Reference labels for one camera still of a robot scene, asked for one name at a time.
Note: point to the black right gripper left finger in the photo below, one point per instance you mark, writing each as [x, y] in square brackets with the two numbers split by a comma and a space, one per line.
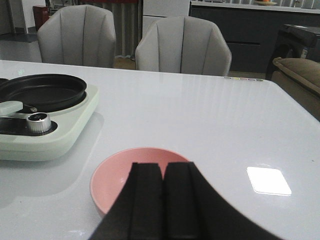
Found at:
[137, 213]

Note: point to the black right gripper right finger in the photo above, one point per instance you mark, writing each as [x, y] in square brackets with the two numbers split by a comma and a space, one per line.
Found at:
[194, 210]

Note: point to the pink bowl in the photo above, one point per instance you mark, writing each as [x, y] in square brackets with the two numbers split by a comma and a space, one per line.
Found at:
[111, 175]

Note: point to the mint green breakfast maker base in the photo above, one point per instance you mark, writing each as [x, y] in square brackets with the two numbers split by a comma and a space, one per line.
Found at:
[70, 123]

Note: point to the silver right control knob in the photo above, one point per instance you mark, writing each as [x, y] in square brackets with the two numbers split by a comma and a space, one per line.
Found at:
[39, 122]

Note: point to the black round frying pan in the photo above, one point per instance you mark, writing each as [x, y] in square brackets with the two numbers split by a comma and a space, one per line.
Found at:
[43, 92]

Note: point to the grey chair right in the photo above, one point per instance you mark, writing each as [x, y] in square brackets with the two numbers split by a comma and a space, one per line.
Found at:
[185, 45]

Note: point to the grey chair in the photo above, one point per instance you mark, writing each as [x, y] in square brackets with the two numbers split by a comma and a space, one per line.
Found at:
[185, 45]
[80, 35]

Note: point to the grey chair left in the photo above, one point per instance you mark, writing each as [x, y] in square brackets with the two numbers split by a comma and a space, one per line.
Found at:
[80, 35]

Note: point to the dark kitchen counter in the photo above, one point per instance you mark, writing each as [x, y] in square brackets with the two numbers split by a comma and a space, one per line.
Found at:
[251, 30]

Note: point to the black appliance at right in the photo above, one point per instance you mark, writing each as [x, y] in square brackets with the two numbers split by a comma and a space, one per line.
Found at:
[295, 41]

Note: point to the white refrigerator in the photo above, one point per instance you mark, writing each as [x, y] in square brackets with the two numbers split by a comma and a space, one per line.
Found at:
[155, 9]

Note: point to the fruit plate on counter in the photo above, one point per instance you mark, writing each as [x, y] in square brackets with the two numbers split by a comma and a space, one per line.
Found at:
[265, 3]

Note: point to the red bin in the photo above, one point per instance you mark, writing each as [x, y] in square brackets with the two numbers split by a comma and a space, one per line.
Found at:
[40, 14]

